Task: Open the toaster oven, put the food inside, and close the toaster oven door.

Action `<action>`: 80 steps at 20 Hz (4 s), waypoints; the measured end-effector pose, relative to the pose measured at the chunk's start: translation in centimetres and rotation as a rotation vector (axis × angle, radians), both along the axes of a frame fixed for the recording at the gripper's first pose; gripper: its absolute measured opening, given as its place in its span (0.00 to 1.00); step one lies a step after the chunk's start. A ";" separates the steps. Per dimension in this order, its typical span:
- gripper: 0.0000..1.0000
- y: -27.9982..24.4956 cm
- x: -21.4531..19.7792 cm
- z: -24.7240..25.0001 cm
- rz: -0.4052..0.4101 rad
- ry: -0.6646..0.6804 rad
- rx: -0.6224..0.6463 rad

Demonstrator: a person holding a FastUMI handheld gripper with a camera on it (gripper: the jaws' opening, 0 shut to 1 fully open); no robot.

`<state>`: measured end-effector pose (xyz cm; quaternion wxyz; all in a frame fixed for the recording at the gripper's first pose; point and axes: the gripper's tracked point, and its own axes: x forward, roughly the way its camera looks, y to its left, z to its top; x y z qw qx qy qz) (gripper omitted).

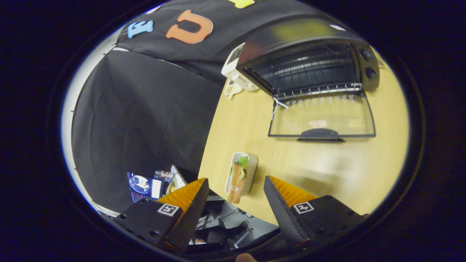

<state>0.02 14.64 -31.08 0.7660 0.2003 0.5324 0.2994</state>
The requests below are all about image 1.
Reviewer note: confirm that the white pop-up toaster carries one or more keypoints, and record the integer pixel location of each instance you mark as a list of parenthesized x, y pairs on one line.
[(233, 69)]

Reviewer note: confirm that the clear plastic bottle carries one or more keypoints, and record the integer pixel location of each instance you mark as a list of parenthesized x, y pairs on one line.
[(164, 174)]

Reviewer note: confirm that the black toaster oven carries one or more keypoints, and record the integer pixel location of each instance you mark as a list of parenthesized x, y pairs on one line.
[(276, 40)]

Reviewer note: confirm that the sandwich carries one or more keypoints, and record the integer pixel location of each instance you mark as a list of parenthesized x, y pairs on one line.
[(236, 182)]

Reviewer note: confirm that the blue printed box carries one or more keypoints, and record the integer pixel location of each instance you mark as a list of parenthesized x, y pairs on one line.
[(140, 185)]

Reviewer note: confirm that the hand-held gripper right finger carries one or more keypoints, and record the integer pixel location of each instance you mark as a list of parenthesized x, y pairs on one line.
[(284, 218)]

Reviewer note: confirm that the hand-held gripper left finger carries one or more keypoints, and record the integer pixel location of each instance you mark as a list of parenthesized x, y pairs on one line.
[(189, 218)]

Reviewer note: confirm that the white rectangular dish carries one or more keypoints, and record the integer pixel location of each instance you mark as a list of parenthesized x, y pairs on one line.
[(252, 171)]

